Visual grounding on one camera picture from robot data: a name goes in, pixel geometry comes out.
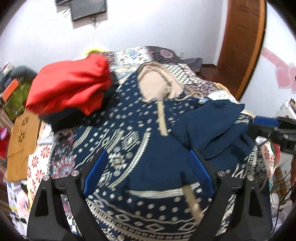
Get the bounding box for red folded garment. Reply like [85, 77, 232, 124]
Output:
[26, 54, 112, 115]

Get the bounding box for green patterned bag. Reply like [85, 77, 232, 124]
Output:
[2, 78, 31, 121]

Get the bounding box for patchwork patterned bed sheet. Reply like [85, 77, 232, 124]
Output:
[12, 46, 273, 240]

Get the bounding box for navy patterned hooded jacket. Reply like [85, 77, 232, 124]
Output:
[49, 61, 270, 241]

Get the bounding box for yellow pillow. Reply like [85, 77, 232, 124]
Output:
[85, 49, 105, 56]

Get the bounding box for brown wooden door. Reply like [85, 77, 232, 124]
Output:
[202, 1, 266, 100]

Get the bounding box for wall mounted black television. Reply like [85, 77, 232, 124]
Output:
[55, 0, 107, 22]

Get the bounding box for brown cardboard box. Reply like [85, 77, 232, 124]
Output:
[6, 111, 41, 182]

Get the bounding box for white wardrobe with pink decals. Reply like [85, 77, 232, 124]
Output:
[240, 3, 295, 117]

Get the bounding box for black garment under red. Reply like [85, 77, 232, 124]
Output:
[38, 71, 119, 133]

